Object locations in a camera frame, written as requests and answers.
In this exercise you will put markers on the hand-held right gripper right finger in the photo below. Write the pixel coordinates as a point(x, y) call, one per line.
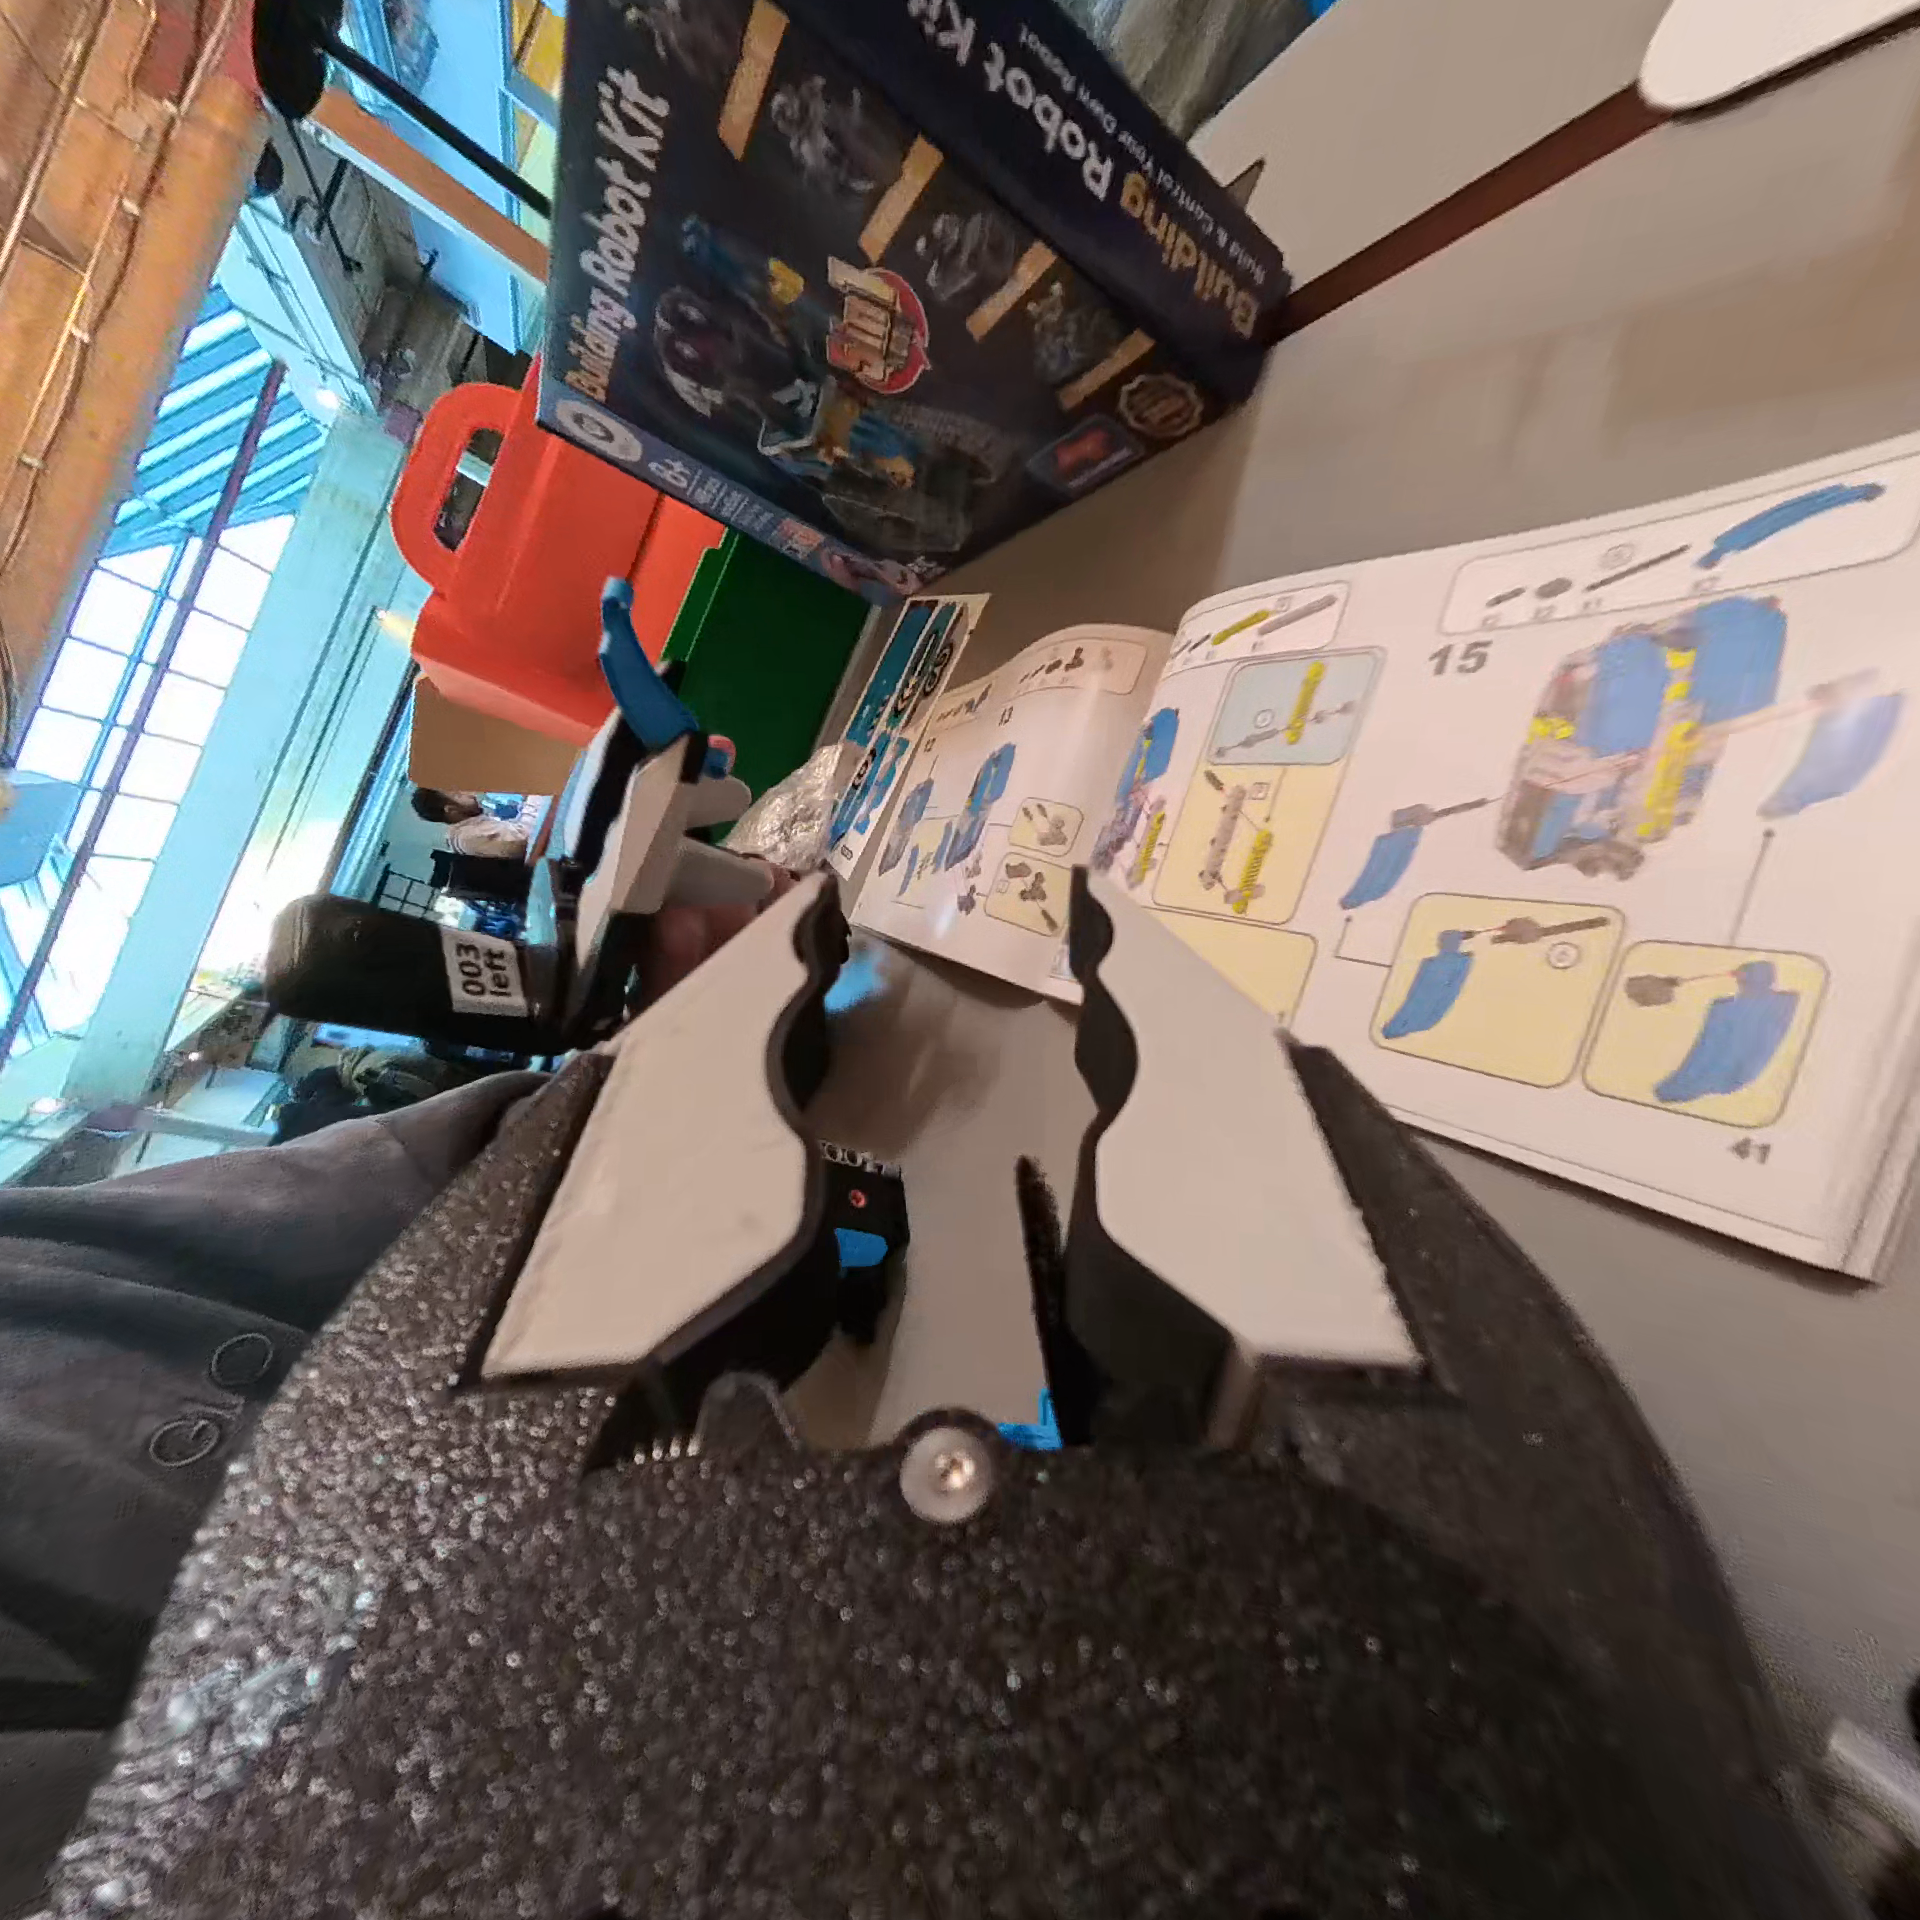
point(1230, 1172)

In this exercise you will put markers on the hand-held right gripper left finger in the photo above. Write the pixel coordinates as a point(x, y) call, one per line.
point(676, 1172)

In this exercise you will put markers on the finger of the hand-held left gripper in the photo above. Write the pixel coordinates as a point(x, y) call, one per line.
point(662, 826)

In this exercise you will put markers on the grey desk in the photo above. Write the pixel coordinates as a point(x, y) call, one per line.
point(1577, 377)

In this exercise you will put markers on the person's left hand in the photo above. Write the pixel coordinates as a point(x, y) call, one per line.
point(705, 938)

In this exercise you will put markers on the crinkled clear plastic bag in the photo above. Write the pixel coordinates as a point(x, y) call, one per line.
point(796, 810)

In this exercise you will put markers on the wooden laptop stand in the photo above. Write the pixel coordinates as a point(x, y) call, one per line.
point(482, 745)

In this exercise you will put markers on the green plastic bin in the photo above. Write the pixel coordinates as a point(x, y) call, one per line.
point(765, 645)

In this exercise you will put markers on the blue sticker sheet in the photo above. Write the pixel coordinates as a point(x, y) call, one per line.
point(901, 691)

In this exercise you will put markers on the orange plastic carrier bin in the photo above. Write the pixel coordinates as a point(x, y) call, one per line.
point(557, 570)

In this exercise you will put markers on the white instruction booklet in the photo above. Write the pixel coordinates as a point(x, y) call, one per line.
point(1501, 839)

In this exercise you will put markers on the dark blue toy kit box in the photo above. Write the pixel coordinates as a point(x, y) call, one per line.
point(839, 301)

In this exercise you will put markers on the pale grey table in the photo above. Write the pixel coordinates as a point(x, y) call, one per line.
point(1425, 135)

